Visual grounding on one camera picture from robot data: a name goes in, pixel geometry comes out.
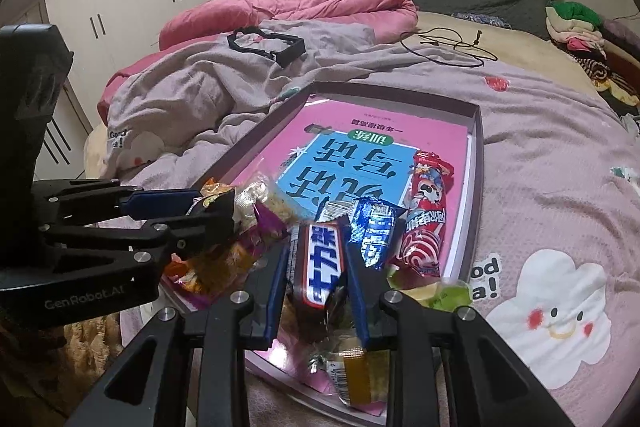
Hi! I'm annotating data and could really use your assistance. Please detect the beige bed sheet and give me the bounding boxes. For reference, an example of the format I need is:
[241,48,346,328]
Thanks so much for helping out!
[398,12,613,116]

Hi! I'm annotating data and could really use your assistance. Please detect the beige knitted rug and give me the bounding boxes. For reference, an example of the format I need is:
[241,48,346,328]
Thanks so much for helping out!
[50,313,122,426]

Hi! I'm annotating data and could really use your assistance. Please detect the black plastic frame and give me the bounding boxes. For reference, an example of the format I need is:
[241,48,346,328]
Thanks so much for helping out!
[227,27,306,68]

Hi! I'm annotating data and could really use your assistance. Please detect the lilac bed cover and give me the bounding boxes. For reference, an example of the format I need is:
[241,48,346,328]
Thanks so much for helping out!
[105,20,639,426]

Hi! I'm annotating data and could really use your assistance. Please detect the pink quilt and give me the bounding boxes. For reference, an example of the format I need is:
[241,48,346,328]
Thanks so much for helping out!
[96,0,419,122]

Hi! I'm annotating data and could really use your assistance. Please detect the black cable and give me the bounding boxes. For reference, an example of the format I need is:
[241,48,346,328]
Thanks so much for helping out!
[398,25,499,70]

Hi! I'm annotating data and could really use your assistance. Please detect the clear bag round pastry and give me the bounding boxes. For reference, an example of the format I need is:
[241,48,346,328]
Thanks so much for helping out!
[233,171,314,232]

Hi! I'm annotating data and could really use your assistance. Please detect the pink children's book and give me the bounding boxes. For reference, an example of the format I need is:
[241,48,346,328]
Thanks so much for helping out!
[171,92,474,408]

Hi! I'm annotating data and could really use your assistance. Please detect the clear bag reddish candy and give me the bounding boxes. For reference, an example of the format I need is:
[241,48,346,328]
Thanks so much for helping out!
[307,329,390,407]

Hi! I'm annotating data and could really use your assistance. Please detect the red lollipop snack packet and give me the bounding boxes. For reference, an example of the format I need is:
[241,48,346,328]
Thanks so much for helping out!
[390,150,454,277]

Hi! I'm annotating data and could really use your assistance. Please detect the dark cardboard box tray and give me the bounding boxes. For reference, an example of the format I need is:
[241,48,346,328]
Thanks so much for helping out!
[159,80,485,427]

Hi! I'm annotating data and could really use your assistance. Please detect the green yellow snack bag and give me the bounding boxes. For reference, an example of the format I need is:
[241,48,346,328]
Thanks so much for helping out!
[387,267,472,312]

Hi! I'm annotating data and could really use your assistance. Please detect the purple orange snack packet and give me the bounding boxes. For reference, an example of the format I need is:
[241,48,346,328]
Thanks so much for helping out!
[188,200,292,308]

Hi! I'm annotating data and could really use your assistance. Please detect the pile of folded clothes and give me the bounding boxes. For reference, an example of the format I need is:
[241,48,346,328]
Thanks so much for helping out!
[546,2,639,117]

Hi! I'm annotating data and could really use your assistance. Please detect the blue biscuit packet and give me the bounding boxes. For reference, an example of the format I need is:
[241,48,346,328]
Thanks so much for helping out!
[316,196,406,270]

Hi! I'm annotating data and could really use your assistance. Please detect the brown chocolate bar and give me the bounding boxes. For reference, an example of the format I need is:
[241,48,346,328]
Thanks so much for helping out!
[288,216,350,341]

